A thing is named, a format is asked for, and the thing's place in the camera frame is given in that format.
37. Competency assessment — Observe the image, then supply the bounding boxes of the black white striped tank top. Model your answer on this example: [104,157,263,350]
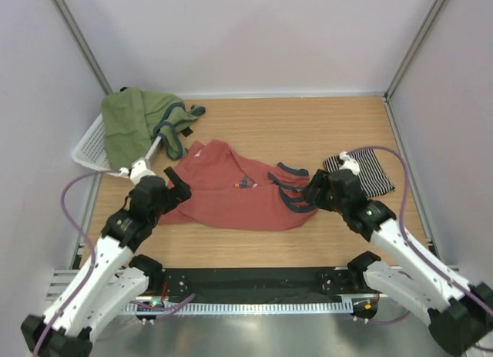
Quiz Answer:
[323,149,395,198]

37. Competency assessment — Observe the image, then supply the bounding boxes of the salmon red tank top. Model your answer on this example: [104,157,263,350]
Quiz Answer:
[159,140,317,231]

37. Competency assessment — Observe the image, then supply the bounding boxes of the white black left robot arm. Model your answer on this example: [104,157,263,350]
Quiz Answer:
[21,160,192,356]

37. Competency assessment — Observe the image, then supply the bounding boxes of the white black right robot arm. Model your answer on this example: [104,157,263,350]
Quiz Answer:
[303,169,492,356]

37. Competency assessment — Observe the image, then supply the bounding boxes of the green tank top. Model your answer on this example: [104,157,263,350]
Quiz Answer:
[101,87,206,170]

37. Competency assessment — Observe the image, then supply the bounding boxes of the white plastic basket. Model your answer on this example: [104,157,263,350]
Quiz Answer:
[72,116,163,175]

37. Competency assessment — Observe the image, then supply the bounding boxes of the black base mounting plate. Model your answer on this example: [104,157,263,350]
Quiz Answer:
[145,267,377,304]

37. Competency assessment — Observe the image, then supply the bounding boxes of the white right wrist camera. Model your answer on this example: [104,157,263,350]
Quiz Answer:
[338,152,361,176]

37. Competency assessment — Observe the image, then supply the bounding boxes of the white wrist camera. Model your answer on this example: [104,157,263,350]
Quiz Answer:
[338,152,361,176]
[117,158,156,186]

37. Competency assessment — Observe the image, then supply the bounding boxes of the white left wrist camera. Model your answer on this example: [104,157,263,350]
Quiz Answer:
[117,158,156,186]

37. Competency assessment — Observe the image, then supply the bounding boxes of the slotted grey cable duct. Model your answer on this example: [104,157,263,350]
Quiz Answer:
[122,299,354,315]

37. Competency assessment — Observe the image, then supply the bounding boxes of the aluminium frame rail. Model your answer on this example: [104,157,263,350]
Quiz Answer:
[46,269,79,301]

